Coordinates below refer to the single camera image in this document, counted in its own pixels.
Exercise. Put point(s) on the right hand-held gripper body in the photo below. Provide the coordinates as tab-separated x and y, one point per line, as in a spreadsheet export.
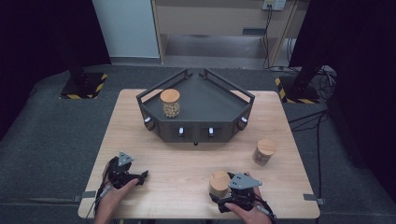
243	193

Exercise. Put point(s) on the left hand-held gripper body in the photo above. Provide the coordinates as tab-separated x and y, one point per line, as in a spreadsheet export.
120	174

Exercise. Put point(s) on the glass jar of brown grains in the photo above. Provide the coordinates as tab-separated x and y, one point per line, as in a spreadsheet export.
264	147

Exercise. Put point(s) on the glass jar of yellow beans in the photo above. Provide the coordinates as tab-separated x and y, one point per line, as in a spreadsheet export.
170	105

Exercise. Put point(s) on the dark grey corner shelf rack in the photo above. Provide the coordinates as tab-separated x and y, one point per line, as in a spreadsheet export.
205	99

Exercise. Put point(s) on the person's right hand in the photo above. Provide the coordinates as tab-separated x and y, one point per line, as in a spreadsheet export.
249	216

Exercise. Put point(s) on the person's left hand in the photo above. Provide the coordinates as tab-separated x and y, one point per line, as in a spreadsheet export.
109	199

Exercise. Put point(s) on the grey table clamp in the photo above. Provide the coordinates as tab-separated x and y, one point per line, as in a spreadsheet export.
313	198
84	195

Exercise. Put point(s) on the black stand with striped base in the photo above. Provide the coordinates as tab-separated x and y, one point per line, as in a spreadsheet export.
82	85
300	90

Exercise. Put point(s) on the white panel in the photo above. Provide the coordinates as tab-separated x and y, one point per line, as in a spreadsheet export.
127	28

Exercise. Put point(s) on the dark curtain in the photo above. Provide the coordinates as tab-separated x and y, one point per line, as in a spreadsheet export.
361	62
37	46

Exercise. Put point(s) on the white power outlet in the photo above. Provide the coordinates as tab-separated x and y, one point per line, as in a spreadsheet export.
274	4

